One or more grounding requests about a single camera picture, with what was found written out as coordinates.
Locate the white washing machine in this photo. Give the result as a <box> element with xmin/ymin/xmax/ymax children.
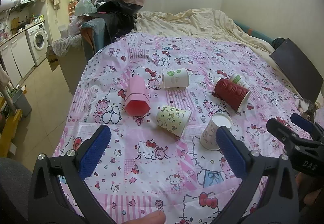
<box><xmin>25</xmin><ymin>20</ymin><xmax>49</xmax><ymax>67</ymax></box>

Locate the cat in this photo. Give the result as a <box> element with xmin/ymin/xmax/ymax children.
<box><xmin>295</xmin><ymin>99</ymin><xmax>321</xmax><ymax>122</ymax></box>

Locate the white cartoon print paper cup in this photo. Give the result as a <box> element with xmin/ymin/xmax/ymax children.
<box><xmin>200</xmin><ymin>113</ymin><xmax>232</xmax><ymax>151</ymax></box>

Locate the dark clothes pile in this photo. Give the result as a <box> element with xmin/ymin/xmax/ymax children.
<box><xmin>92</xmin><ymin>0</ymin><xmax>146</xmax><ymax>43</ymax></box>

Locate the white water heater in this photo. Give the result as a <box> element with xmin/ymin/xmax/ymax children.
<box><xmin>0</xmin><ymin>0</ymin><xmax>20</xmax><ymax>12</ymax></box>

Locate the beige crumpled blanket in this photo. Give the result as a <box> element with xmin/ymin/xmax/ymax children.
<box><xmin>134</xmin><ymin>9</ymin><xmax>274</xmax><ymax>54</ymax></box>

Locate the operator thumb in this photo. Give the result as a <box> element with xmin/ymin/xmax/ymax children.
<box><xmin>124</xmin><ymin>210</ymin><xmax>166</xmax><ymax>224</ymax></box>

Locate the white plastic bag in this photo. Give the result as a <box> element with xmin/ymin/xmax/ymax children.
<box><xmin>75</xmin><ymin>0</ymin><xmax>97</xmax><ymax>16</ymax></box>

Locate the pink hexagonal plastic cup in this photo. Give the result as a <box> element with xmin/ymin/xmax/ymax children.
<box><xmin>124</xmin><ymin>75</ymin><xmax>150</xmax><ymax>117</ymax></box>

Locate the cardboard box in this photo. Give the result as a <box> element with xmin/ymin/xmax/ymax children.
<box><xmin>46</xmin><ymin>45</ymin><xmax>59</xmax><ymax>72</ymax></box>

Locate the white green paper cup behind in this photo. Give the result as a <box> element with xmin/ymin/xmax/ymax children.
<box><xmin>229</xmin><ymin>73</ymin><xmax>250</xmax><ymax>90</ymax></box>

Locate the dark board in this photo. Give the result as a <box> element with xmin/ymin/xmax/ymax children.
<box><xmin>270</xmin><ymin>38</ymin><xmax>323</xmax><ymax>103</ymax></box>

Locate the grey trash bin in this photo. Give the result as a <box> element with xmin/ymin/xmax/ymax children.
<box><xmin>12</xmin><ymin>89</ymin><xmax>32</xmax><ymax>118</ymax></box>

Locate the white kitchen cabinet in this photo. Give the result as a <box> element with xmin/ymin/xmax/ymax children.
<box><xmin>1</xmin><ymin>32</ymin><xmax>35</xmax><ymax>86</ymax></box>

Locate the yellow cartoon print paper cup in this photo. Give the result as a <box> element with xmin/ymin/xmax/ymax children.
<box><xmin>156</xmin><ymin>106</ymin><xmax>192</xmax><ymax>137</ymax></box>

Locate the white green leaf paper cup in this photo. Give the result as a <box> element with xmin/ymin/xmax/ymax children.
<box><xmin>162</xmin><ymin>68</ymin><xmax>190</xmax><ymax>88</ymax></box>

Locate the pink Hello Kitty bedsheet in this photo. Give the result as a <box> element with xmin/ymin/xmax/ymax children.
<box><xmin>54</xmin><ymin>33</ymin><xmax>309</xmax><ymax>223</ymax></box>

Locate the red ribbed paper cup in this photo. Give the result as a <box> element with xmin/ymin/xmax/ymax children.
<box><xmin>214</xmin><ymin>78</ymin><xmax>251</xmax><ymax>112</ymax></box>

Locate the yellow wooden rack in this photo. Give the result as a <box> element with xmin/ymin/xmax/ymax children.
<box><xmin>0</xmin><ymin>109</ymin><xmax>22</xmax><ymax>157</ymax></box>

